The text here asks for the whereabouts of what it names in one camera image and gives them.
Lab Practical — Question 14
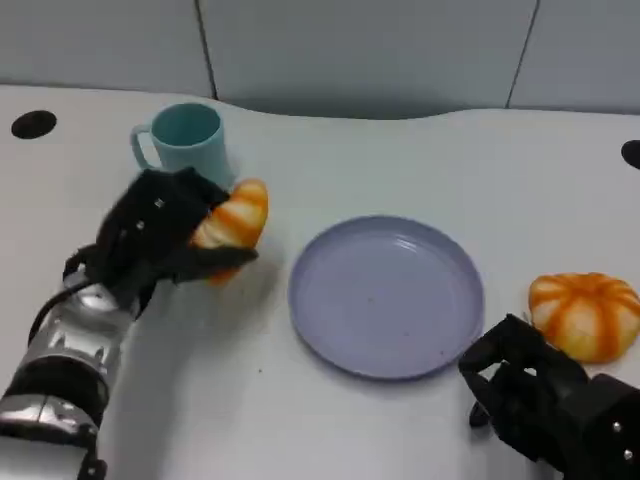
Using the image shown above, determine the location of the orange white toy bread roll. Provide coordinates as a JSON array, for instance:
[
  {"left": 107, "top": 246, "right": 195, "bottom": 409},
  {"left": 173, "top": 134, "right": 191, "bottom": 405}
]
[
  {"left": 528, "top": 272, "right": 640, "bottom": 365},
  {"left": 188, "top": 178, "right": 270, "bottom": 287}
]

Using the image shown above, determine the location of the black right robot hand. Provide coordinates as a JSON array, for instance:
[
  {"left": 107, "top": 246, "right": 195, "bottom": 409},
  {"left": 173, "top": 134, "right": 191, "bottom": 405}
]
[{"left": 458, "top": 313, "right": 640, "bottom": 480}]

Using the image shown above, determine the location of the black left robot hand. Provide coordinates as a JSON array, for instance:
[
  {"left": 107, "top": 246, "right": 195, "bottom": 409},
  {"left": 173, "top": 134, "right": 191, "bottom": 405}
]
[{"left": 63, "top": 168, "right": 260, "bottom": 321}]

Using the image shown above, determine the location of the lilac plate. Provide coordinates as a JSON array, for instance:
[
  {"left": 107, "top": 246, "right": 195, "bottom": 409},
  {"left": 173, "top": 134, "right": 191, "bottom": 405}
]
[{"left": 288, "top": 214, "right": 486, "bottom": 382}]

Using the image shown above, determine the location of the pale green mug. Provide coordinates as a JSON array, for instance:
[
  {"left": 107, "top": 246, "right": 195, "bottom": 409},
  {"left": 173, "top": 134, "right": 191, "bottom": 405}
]
[{"left": 130, "top": 102, "right": 236, "bottom": 189}]

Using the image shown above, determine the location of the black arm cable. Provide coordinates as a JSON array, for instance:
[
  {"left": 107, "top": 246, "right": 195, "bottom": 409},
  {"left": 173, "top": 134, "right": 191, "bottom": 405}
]
[{"left": 27, "top": 280, "right": 99, "bottom": 346}]

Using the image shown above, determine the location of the black table cable hole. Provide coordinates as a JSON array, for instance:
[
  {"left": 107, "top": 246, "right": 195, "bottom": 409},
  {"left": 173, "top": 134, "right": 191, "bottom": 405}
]
[
  {"left": 620, "top": 139, "right": 640, "bottom": 170},
  {"left": 10, "top": 110, "right": 58, "bottom": 140}
]

